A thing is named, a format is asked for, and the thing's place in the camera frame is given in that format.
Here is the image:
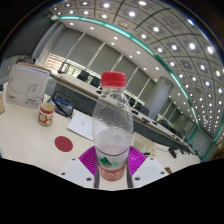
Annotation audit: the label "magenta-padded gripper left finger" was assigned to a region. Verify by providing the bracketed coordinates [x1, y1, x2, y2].
[57, 145, 101, 190]

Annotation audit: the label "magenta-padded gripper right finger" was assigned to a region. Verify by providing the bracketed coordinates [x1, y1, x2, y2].
[125, 145, 170, 190]

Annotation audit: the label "clear red-capped water bottle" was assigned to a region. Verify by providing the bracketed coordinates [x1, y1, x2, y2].
[91, 71, 135, 191]

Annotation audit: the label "flat round red coaster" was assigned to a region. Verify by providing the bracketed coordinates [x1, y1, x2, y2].
[54, 135, 74, 153]

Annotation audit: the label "white printed paper sheet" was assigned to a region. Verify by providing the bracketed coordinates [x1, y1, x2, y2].
[66, 110, 96, 142]

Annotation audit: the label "red floral mug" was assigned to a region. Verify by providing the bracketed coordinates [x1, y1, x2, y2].
[37, 102, 57, 128]

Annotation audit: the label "black desk console with screen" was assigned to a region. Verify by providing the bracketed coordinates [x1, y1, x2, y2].
[49, 94, 75, 118]

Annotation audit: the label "long curved conference desk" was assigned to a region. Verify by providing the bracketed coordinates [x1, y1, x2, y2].
[49, 71, 201, 164]

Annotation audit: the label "black office chairs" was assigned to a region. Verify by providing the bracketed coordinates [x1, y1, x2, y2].
[76, 69, 188, 148]

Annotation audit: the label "white paper carton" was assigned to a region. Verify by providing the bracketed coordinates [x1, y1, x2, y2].
[5, 64, 51, 111]

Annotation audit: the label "ceiling lights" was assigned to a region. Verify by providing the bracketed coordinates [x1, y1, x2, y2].
[53, 0, 224, 134]

